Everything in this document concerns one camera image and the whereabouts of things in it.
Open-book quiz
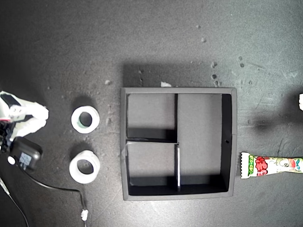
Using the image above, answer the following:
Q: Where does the white tape roll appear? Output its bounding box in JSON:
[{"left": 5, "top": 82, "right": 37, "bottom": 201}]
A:
[
  {"left": 69, "top": 149, "right": 101, "bottom": 184},
  {"left": 71, "top": 105, "right": 100, "bottom": 134}
]

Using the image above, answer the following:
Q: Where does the snack bar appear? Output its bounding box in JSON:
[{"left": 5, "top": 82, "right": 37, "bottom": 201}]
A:
[{"left": 240, "top": 152, "right": 303, "bottom": 180}]

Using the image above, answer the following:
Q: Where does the black tray with wells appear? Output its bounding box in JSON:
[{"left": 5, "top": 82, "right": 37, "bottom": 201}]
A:
[{"left": 120, "top": 87, "right": 238, "bottom": 202}]

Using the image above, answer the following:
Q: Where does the black camera cable, white plug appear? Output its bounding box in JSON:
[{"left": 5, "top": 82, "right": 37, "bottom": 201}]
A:
[{"left": 22, "top": 165, "right": 89, "bottom": 223}]

